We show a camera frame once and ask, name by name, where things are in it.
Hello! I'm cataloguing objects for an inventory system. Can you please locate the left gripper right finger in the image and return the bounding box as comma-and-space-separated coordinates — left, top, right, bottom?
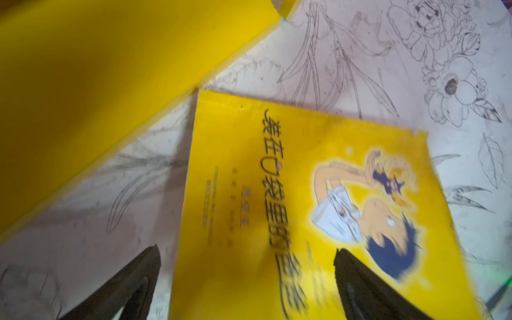
333, 249, 430, 319

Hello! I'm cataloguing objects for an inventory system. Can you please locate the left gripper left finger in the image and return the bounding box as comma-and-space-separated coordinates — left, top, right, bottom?
62, 245, 161, 319

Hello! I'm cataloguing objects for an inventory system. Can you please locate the yellow book with cartoon face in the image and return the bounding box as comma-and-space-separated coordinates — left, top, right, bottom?
169, 91, 481, 319

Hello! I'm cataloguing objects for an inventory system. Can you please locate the yellow shelf with blue board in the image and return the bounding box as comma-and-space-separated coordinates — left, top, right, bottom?
1, 1, 299, 239

